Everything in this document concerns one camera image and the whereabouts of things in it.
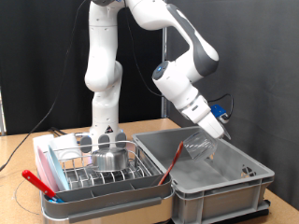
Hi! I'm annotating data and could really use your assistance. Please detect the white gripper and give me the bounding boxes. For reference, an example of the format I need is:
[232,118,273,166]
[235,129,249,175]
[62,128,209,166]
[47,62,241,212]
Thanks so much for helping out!
[198,111,226,140]

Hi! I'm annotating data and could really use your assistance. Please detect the clear wine glass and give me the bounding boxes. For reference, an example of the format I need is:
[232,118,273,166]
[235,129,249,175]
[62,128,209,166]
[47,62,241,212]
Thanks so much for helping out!
[182,124,233,162]

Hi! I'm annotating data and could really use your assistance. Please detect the steel bowl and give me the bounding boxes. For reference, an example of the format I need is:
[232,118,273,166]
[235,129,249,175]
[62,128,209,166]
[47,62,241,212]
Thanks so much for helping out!
[91,147,130,173]

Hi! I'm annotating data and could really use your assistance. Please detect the light blue plate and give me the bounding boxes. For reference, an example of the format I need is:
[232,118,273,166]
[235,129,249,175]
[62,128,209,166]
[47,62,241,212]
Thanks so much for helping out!
[46,144,71,191]

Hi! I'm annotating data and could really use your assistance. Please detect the grey plastic crate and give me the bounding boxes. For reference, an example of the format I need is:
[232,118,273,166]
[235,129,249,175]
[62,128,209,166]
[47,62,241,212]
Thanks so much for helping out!
[131,125,276,224]

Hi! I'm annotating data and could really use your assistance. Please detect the grey backdrop curtain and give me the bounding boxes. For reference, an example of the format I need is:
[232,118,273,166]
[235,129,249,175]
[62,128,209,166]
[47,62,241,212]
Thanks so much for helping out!
[166,0,299,211]

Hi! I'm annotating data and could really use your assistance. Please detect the vertical metal pole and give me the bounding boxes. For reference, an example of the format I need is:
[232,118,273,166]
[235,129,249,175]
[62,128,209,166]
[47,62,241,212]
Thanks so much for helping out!
[160,26,169,119]

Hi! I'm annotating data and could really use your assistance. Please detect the white box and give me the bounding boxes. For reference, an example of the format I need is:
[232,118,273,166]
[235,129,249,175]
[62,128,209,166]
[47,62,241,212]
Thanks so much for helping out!
[32,133,82,162]

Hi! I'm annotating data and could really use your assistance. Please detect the pink plate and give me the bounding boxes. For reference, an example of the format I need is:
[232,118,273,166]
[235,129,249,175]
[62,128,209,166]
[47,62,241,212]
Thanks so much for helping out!
[36,146,60,194]

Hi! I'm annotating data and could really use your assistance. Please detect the black backdrop curtain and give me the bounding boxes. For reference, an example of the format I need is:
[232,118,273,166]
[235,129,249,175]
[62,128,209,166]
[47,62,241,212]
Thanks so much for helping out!
[0,0,166,136]

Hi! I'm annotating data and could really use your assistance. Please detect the chrome wire dish rack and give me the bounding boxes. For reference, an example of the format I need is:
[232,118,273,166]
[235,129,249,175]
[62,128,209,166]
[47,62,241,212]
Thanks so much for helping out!
[41,139,163,192]

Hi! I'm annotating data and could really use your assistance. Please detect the black camera cable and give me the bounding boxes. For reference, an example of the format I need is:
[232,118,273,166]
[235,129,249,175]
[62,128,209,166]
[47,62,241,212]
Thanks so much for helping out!
[123,0,235,120]

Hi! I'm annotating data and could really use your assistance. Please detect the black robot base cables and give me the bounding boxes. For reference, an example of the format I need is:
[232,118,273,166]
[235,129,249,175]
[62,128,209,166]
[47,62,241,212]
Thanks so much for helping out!
[48,126,68,137]

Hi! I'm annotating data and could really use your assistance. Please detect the black hanging arm cable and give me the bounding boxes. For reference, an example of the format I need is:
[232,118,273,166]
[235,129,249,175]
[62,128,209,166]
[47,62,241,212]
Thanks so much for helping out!
[0,0,89,172]

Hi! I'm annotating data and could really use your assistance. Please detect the blue handled utensil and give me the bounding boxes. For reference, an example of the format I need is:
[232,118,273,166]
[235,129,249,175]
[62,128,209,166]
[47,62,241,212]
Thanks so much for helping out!
[48,195,64,204]

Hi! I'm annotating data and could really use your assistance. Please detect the red handled utensil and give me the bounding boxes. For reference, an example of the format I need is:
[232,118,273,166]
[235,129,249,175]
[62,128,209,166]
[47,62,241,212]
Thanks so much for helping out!
[21,169,57,199]

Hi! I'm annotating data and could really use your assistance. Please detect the thin wire loop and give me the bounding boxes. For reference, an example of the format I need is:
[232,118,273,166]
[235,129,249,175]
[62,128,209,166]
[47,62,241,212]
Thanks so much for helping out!
[13,178,43,217]

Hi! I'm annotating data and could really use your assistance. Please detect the grey metal frame bar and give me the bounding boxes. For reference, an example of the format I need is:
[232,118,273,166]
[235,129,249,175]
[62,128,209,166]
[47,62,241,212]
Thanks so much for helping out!
[0,87,7,136]

